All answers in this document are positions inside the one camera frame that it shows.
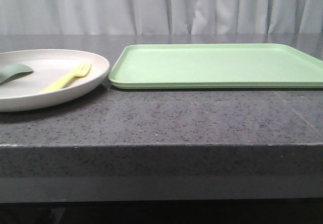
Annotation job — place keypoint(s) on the yellow plastic fork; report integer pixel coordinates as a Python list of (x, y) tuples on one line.
[(80, 71)]

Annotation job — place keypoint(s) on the beige round plate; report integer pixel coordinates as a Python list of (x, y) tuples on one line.
[(58, 76)]

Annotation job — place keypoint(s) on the light green plastic tray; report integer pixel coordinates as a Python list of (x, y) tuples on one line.
[(215, 66)]

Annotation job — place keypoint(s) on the green plastic spoon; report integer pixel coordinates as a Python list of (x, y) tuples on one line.
[(14, 69)]

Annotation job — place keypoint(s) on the white pleated curtain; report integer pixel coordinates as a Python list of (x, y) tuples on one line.
[(160, 17)]

